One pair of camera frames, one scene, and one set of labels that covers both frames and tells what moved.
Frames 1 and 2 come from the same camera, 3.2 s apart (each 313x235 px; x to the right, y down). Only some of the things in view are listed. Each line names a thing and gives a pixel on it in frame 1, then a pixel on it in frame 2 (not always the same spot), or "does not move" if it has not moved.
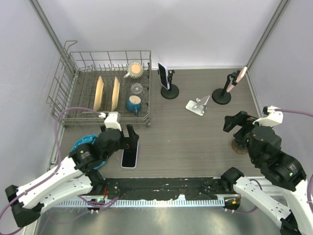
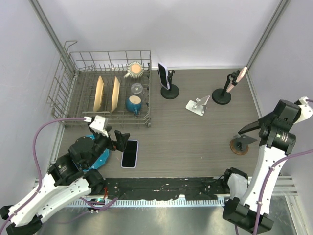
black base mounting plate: (164, 188) does not move
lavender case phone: (129, 157) does not move
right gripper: (242, 118) → (262, 121)
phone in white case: (164, 75) does not move
